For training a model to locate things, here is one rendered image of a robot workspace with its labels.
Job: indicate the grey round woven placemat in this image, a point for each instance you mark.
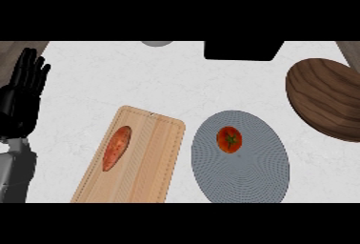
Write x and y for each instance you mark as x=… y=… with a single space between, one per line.
x=244 y=171

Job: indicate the grey round object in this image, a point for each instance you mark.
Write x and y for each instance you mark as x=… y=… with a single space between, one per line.
x=157 y=43

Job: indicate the dark brown wooden bowl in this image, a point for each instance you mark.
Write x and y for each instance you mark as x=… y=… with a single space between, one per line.
x=328 y=98

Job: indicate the pale wooden cutting board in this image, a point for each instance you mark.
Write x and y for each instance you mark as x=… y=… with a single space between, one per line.
x=136 y=158

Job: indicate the orange sweet potato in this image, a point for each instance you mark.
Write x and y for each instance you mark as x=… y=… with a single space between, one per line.
x=117 y=147

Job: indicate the black appliance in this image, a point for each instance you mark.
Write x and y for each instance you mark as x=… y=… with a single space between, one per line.
x=241 y=50

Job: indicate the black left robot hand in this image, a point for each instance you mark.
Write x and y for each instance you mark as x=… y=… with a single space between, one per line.
x=18 y=95

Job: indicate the red tomato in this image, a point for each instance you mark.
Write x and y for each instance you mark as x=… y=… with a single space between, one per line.
x=229 y=139

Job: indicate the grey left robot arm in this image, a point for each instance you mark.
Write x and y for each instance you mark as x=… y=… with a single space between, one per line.
x=15 y=171

